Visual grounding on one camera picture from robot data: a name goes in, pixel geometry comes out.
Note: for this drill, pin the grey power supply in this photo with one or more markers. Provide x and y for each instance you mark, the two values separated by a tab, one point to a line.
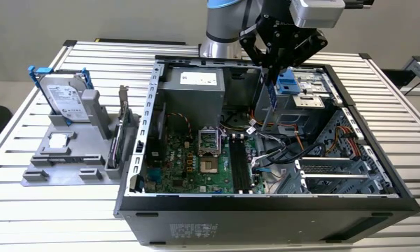
192	105

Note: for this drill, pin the blue port connector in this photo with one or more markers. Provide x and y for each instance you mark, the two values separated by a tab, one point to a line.
153	175

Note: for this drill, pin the black RAM slot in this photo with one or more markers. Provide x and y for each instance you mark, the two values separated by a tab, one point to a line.
242	162
237	162
246	162
233	162

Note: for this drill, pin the black square chip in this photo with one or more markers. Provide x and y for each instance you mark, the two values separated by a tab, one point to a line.
177	183

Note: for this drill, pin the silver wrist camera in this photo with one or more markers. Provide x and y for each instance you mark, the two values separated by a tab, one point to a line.
316	13

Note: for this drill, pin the hard disk in blue carrier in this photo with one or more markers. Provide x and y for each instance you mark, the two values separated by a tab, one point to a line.
63	97

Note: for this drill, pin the silver CPU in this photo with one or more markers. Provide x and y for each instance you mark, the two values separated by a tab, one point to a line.
58	140

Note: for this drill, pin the blue plastic drive carrier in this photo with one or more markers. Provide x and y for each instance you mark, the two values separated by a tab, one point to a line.
286	84

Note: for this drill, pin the green motherboard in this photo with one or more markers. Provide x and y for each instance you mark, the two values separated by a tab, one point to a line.
198	183

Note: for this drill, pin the black PC case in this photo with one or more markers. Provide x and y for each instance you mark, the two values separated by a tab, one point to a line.
230	223

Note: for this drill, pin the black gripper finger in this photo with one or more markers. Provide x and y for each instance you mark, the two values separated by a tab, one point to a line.
252	44
308	47

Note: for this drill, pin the metal drive cage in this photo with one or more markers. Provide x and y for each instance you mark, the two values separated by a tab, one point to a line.
290	113

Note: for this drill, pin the CPU socket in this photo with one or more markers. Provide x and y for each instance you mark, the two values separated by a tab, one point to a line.
208	166

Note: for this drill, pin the grey parts rack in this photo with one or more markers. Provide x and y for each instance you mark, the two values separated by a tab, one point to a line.
86	141

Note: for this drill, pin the metal disk bay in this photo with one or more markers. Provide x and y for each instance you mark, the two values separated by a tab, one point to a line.
332	176

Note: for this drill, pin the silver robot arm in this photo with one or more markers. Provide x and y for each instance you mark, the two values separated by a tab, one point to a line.
224	23

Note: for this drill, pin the green graphics card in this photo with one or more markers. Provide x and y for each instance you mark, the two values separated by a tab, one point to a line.
118	136

